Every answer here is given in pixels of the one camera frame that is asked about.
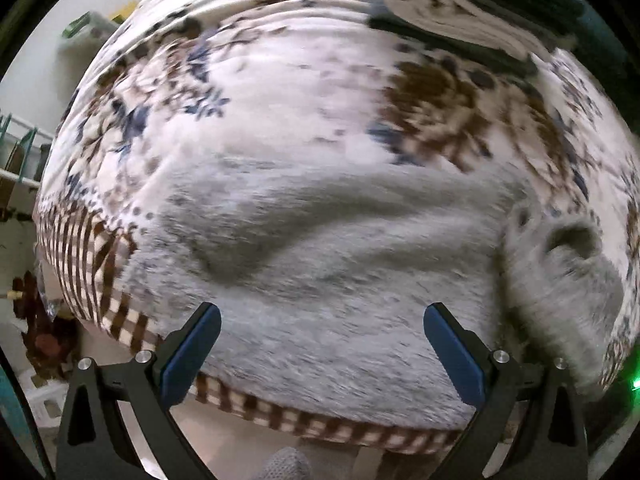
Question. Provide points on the yellow box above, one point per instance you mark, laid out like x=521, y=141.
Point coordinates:
x=125, y=10

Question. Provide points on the bed with floral quilt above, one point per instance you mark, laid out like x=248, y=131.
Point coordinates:
x=280, y=85

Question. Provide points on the white and teal rack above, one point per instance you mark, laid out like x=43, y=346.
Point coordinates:
x=20, y=160

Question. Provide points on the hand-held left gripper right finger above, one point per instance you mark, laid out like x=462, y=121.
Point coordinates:
x=452, y=350

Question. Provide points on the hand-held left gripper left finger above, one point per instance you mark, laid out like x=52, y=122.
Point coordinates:
x=192, y=350

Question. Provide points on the grey fluffy pants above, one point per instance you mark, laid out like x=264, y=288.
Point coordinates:
x=325, y=285

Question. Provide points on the large dark teal pillow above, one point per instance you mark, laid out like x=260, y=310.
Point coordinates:
x=597, y=25

